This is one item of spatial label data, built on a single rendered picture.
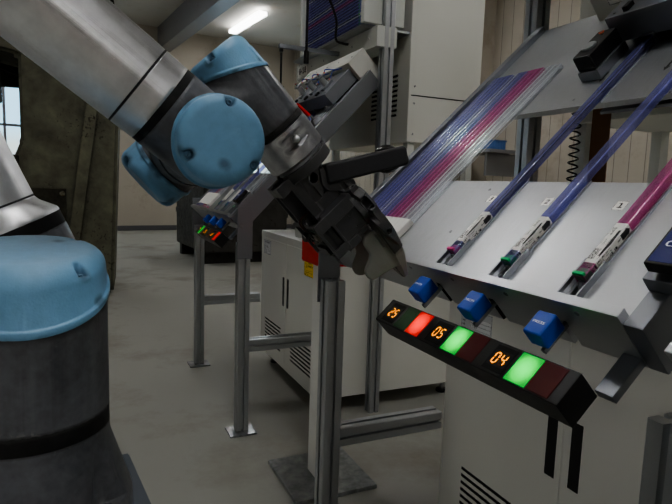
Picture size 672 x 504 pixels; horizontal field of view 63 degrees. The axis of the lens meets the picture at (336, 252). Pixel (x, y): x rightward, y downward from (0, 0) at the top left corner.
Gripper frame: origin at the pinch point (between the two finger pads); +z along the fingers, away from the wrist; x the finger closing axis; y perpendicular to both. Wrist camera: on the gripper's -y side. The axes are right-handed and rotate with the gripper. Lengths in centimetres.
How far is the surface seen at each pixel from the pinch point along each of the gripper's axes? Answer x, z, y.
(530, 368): 23.0, 5.9, 4.0
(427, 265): 0.1, 2.8, -2.7
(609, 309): 28.8, 2.8, -3.0
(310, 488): -68, 64, 37
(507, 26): -416, 120, -397
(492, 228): 2.4, 5.0, -12.8
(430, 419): -38, 54, 5
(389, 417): -40, 46, 11
